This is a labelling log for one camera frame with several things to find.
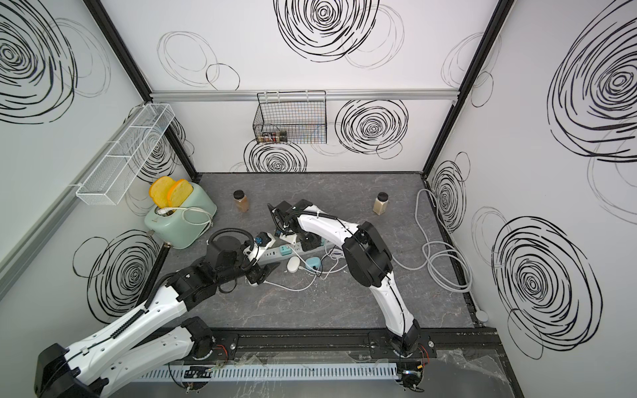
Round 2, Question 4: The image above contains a white charging cable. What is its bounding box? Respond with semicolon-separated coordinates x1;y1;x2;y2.
263;270;319;293

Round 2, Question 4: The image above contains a blue earbud case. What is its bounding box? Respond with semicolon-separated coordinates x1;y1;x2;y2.
305;256;323;273

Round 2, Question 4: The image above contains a teal charger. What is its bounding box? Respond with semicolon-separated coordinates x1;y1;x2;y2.
279;245;293;256

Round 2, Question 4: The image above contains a white earbud case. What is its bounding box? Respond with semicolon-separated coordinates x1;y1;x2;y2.
286;256;301;274

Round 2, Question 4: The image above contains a lilac cable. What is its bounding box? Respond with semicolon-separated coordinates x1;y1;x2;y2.
318;245;349;280

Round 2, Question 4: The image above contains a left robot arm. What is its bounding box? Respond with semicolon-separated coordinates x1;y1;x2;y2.
34;228;275;397

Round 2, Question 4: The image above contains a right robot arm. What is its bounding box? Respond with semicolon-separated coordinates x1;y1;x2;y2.
268;200;421;357

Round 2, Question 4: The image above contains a white power strip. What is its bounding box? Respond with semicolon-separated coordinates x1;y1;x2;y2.
259;238;334;265

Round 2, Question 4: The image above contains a brown spice jar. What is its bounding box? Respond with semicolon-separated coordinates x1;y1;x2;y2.
233;190;250;213

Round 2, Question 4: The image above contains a beige spice jar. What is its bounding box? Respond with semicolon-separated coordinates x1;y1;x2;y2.
373;192;389;216

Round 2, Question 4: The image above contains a mint green toaster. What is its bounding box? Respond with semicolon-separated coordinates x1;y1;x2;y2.
144;183;217;250

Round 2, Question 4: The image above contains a yellow toast slice right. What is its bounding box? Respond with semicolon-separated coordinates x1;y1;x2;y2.
167;179;193;207

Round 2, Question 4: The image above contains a yellow toast slice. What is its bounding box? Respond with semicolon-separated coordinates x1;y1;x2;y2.
149;176;176;208
167;179;193;207

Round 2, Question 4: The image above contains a yellow toast slice left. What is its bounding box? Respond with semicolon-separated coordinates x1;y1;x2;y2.
149;176;176;208

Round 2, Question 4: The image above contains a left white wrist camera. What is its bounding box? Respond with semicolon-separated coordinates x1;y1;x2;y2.
250;232;275;262

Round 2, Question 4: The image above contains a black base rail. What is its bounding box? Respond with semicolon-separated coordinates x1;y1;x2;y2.
150;328;502;368

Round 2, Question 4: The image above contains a white slotted cable duct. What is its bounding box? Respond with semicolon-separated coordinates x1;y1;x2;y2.
137;363;399;384

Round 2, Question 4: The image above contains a white toaster cord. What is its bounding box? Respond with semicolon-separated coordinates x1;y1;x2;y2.
158;206;216;227

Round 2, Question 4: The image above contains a black wire basket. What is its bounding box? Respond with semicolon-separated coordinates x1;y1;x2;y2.
252;91;328;144

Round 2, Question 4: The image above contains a white power strip cord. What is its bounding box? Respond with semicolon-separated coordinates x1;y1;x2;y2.
390;187;473;295

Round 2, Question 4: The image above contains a white wire shelf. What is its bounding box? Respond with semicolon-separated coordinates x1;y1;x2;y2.
76;103;175;206

